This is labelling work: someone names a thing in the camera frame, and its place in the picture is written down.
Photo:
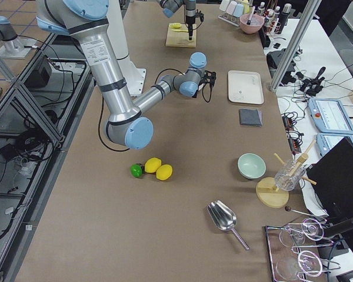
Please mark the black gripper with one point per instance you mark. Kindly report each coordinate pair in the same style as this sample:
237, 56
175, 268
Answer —
212, 79
190, 18

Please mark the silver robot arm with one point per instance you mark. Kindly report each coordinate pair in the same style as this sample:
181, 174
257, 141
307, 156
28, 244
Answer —
169, 7
86, 22

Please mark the cream rectangular tray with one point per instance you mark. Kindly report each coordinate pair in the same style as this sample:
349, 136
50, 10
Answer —
245, 87

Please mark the black tray with glasses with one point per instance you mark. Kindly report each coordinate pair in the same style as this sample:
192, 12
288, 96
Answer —
293, 251

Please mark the lemon slices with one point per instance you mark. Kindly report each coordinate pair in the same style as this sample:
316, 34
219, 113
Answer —
175, 25

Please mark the wooden cutting board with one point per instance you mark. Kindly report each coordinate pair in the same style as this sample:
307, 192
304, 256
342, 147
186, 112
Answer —
180, 39

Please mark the white cup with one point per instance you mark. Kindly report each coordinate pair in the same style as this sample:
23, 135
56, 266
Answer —
223, 5

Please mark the white cup rack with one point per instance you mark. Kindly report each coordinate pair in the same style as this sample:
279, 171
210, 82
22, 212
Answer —
229, 18

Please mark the pink cup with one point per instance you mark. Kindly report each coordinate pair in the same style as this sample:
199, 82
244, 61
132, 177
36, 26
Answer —
231, 7

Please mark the blue cup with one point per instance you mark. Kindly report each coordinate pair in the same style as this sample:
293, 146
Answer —
238, 11

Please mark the metal muddler stick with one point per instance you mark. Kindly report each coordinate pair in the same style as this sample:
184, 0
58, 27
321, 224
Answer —
250, 15

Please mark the yellow cup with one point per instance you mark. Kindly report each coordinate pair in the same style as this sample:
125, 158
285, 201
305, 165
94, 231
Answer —
245, 3

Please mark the dark grey folded cloth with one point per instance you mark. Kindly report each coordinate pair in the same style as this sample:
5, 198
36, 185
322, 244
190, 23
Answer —
250, 117

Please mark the pink bowl with ice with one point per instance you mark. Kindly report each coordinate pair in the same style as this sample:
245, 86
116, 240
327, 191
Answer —
254, 26

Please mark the mint green bowl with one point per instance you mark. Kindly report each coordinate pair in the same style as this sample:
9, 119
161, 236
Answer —
251, 166

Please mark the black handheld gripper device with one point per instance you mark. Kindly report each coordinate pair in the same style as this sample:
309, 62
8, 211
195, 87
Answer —
312, 86

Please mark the yellow lemon far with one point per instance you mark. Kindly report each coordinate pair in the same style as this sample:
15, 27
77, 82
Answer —
152, 165

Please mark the yellow lemon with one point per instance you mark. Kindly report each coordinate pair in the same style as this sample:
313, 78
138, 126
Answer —
164, 172
152, 165

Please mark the yellow lemon near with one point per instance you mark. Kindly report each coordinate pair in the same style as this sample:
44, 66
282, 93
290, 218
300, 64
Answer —
164, 172

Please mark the green lime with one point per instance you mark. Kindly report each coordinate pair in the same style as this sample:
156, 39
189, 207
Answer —
136, 170

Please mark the blue teach pendant far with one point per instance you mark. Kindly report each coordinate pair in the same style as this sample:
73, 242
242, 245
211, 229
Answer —
330, 116

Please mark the blue teach pendant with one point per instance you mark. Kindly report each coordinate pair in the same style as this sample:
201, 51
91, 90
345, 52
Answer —
326, 141
330, 116

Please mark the clear glass cup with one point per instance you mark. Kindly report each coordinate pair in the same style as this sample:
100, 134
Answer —
289, 175

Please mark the wooden cup tree stand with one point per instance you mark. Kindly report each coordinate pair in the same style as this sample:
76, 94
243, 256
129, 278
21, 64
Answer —
267, 191

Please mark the blue teach pendant near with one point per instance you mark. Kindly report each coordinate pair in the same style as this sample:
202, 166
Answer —
326, 141

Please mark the metal scoop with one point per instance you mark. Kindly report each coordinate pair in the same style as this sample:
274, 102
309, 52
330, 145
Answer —
225, 219

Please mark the black monitor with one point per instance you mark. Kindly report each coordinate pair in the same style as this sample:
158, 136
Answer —
333, 174

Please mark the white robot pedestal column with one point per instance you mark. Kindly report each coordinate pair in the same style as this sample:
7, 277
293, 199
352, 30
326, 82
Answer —
135, 77

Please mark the aluminium frame post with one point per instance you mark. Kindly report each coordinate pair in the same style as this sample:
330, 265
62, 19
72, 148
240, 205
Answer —
297, 36

